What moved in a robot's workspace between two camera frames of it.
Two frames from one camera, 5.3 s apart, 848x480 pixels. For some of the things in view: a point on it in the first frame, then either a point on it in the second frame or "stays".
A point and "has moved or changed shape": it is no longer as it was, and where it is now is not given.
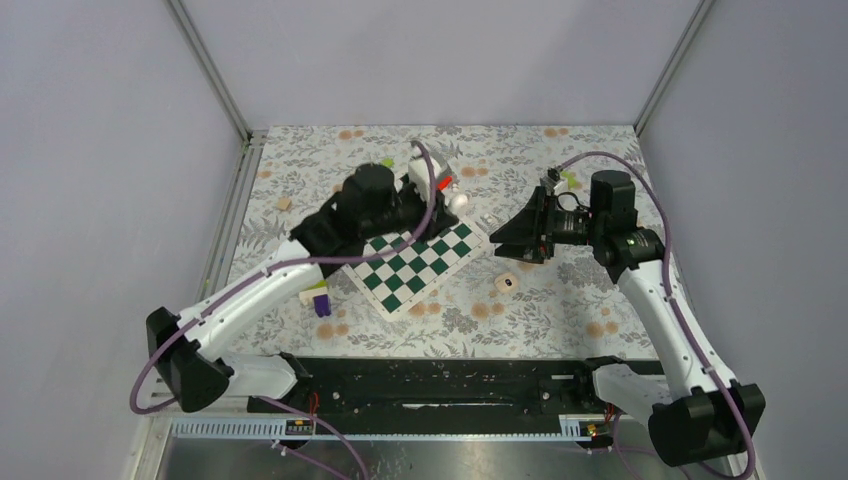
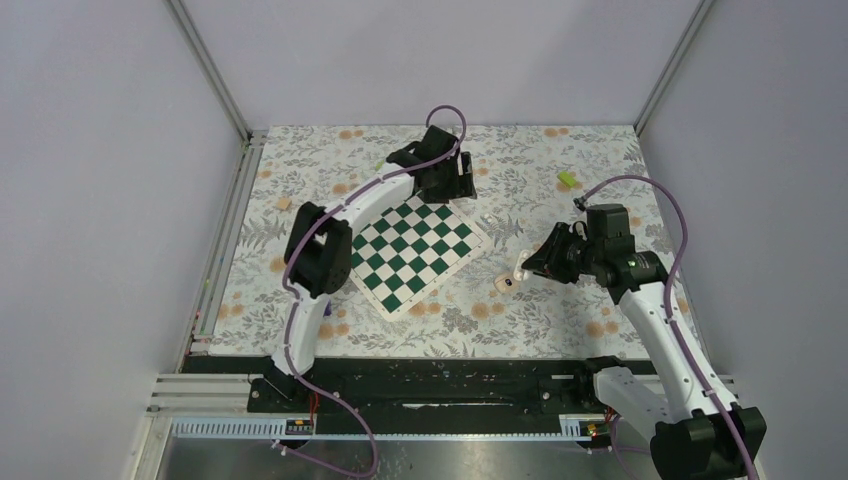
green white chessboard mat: [396, 281] stays
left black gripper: [438, 219] to [461, 186]
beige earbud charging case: [506, 283] stays
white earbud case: [458, 200] has moved or changed shape
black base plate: [446, 387] stays
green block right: [571, 180] stays
